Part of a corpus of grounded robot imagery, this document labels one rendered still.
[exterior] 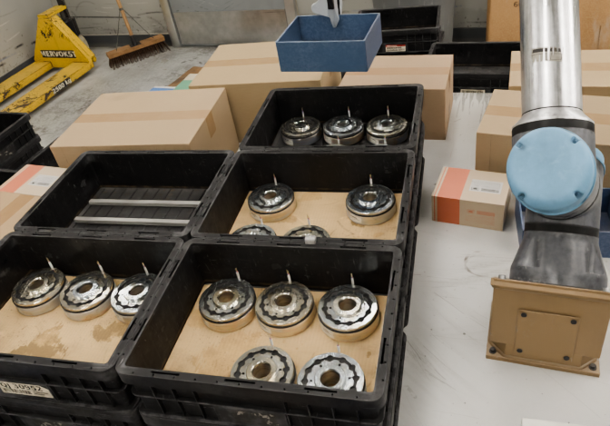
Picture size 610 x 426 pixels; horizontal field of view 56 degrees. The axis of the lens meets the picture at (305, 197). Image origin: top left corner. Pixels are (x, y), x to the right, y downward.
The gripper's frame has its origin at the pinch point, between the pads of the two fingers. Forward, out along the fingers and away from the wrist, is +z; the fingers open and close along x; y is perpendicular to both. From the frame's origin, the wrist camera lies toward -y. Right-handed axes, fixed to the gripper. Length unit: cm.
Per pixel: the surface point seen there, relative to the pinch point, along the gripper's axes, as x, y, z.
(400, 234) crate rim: 48, -24, 22
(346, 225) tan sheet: 35.6, -10.0, 31.5
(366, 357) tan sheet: 66, -22, 34
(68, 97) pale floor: -164, 262, 100
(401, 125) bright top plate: 0.1, -14.0, 26.0
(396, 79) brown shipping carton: -24.6, -7.2, 24.2
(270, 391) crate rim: 82, -14, 25
